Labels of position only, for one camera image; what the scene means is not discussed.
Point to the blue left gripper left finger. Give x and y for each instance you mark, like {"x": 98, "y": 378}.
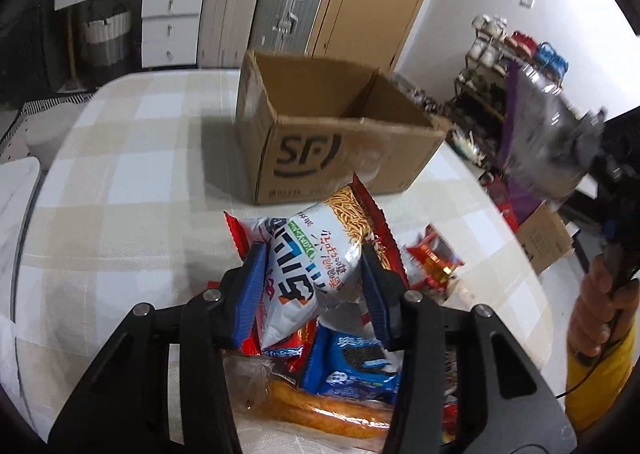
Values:
{"x": 247, "y": 287}

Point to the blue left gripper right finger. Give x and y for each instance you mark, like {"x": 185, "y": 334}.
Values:
{"x": 378, "y": 290}

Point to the white noodle snack bag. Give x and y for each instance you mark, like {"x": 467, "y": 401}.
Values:
{"x": 313, "y": 263}

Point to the purple snack bag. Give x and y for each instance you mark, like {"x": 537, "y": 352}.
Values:
{"x": 541, "y": 134}

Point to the right hand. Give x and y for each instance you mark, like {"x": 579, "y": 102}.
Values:
{"x": 602, "y": 315}

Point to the red Oreo packet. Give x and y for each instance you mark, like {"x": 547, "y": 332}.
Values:
{"x": 431, "y": 263}

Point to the small cardboard box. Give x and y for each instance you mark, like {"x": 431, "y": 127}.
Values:
{"x": 544, "y": 238}

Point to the blue Oreo packet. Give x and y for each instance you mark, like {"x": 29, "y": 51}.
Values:
{"x": 352, "y": 367}

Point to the orange bread packet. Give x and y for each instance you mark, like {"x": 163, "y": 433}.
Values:
{"x": 257, "y": 392}

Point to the checkered tablecloth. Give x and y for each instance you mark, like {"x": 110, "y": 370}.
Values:
{"x": 133, "y": 207}

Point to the SF cardboard box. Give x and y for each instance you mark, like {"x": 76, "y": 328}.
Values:
{"x": 308, "y": 125}

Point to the grey white laundry basket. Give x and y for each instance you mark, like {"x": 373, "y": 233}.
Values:
{"x": 107, "y": 39}

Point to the silver suitcase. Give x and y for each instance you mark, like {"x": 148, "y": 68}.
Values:
{"x": 283, "y": 26}

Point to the beige suitcase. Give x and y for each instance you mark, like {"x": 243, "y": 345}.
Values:
{"x": 224, "y": 33}

